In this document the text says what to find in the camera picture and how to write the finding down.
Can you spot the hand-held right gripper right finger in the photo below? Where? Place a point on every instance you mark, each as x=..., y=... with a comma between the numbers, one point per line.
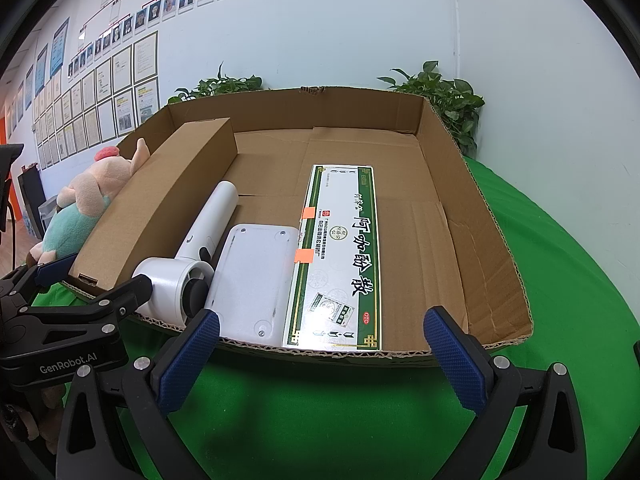
x=452, y=360

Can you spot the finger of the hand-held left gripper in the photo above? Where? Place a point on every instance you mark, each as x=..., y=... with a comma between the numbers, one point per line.
x=125, y=295
x=55, y=267

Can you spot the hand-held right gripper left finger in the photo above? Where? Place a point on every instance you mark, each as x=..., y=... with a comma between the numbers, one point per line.
x=190, y=355

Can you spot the pink pig plush toy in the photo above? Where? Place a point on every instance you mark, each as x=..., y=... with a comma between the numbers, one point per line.
x=80, y=200

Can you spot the white plastic device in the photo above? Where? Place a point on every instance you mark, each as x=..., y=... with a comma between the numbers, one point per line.
x=250, y=280

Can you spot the long brown cardboard carton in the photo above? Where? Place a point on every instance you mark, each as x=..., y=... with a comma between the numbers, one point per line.
x=165, y=190

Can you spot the white hair dryer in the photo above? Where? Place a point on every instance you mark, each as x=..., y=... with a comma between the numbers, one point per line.
x=210, y=220

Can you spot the large cardboard box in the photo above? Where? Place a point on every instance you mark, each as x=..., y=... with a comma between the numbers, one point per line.
x=425, y=240

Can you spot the green white medicine box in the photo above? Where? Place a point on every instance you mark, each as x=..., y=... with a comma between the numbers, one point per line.
x=340, y=260

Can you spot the person's left hand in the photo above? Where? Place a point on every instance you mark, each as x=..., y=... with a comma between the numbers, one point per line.
x=52, y=420

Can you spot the grey plastic stool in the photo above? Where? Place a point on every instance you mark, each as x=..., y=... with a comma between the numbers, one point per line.
x=48, y=210

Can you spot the black cabinet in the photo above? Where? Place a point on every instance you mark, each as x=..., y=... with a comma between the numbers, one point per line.
x=30, y=185

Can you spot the green tablecloth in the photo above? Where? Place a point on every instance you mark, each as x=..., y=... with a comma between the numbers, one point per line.
x=550, y=260

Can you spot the group of framed certificates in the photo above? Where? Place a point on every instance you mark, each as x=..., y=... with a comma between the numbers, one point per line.
x=120, y=90

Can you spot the green potted plant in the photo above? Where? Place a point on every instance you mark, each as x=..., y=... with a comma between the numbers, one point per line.
x=445, y=100
x=220, y=85

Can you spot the blue wall poster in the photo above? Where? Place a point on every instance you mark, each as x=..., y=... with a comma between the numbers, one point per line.
x=28, y=87
x=60, y=47
x=41, y=70

